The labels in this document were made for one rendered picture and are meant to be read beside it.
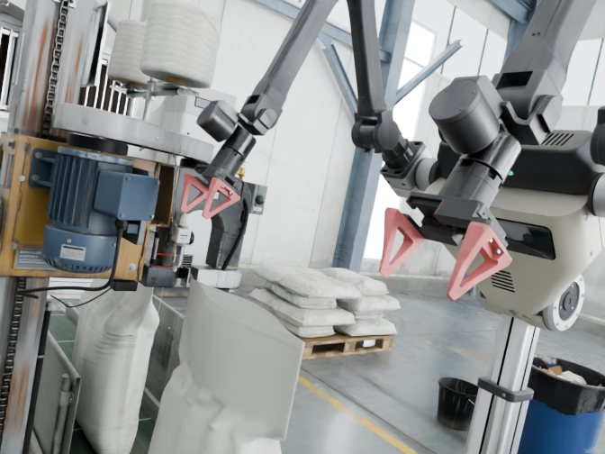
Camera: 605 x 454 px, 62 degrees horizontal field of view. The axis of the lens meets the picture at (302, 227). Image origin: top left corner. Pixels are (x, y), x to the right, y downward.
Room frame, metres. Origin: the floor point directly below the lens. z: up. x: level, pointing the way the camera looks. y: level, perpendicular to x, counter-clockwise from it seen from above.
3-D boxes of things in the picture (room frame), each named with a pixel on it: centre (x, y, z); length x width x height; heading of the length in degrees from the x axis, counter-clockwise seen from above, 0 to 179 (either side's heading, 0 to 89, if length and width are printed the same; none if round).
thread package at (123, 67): (1.36, 0.52, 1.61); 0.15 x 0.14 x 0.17; 40
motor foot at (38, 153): (1.10, 0.54, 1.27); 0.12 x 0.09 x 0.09; 130
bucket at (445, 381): (3.26, -1.24, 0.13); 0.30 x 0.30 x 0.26
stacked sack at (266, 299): (4.54, 0.01, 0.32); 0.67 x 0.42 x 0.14; 134
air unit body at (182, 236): (1.30, 0.31, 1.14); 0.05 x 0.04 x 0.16; 130
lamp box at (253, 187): (1.52, 0.17, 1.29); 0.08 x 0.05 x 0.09; 40
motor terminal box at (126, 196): (1.02, 0.36, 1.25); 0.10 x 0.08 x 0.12; 155
